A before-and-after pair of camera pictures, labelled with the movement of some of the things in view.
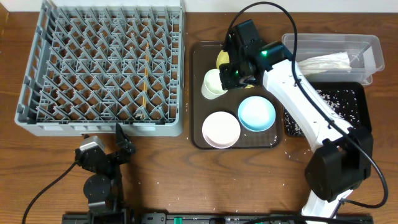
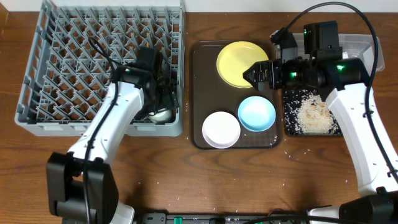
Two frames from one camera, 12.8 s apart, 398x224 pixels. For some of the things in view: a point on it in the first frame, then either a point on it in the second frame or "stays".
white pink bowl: (221, 129) stays
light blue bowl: (256, 113) stays
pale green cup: (212, 88) -> (161, 116)
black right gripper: (227, 82) -> (274, 67)
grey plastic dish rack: (92, 64) stays
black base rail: (344, 218) stays
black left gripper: (109, 156) -> (168, 94)
